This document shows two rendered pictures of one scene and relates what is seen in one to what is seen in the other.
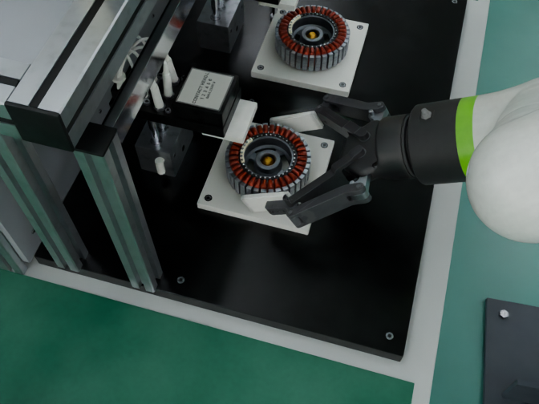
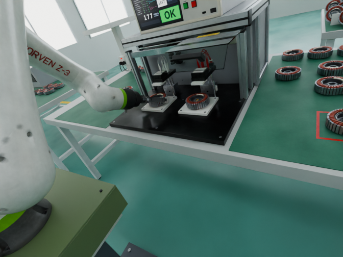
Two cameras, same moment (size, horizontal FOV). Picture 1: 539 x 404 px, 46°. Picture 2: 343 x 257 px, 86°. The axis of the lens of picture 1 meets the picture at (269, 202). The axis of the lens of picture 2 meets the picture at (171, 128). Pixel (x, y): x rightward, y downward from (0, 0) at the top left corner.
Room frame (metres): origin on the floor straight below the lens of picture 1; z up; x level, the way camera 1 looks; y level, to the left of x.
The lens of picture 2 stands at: (0.92, -0.84, 1.21)
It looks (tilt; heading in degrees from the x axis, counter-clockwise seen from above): 33 degrees down; 116
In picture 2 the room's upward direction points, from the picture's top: 18 degrees counter-clockwise
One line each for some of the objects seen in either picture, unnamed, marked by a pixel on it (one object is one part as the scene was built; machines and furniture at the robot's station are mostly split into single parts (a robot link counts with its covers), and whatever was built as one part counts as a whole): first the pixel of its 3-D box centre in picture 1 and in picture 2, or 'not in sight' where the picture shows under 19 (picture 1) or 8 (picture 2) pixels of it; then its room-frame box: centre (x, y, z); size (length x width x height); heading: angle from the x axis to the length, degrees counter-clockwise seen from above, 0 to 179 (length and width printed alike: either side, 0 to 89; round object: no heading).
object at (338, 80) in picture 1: (311, 49); (198, 105); (0.72, -0.06, 0.78); 0.15 x 0.15 x 0.01; 74
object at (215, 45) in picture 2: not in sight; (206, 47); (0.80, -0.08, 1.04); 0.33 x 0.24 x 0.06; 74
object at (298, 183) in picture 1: (268, 162); (157, 99); (0.49, 0.00, 0.80); 0.11 x 0.11 x 0.04
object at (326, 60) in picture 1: (312, 37); (197, 100); (0.72, -0.06, 0.80); 0.11 x 0.11 x 0.04
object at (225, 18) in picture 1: (221, 21); (209, 87); (0.76, 0.07, 0.80); 0.08 x 0.05 x 0.06; 164
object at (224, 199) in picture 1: (267, 173); (159, 103); (0.49, 0.00, 0.78); 0.15 x 0.15 x 0.01; 74
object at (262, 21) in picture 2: not in sight; (261, 45); (1.03, 0.26, 0.91); 0.28 x 0.03 x 0.32; 74
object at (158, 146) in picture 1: (165, 139); (171, 87); (0.53, 0.14, 0.80); 0.08 x 0.05 x 0.06; 164
